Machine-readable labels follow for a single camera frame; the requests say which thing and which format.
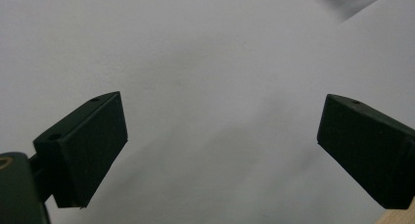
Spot pale blue table mat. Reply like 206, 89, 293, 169
0, 0, 415, 224

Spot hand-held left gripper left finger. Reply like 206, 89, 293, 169
32, 91, 128, 209

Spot wooden framed work board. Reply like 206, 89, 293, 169
375, 198, 415, 224

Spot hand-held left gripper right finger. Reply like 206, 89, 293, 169
316, 93, 415, 210

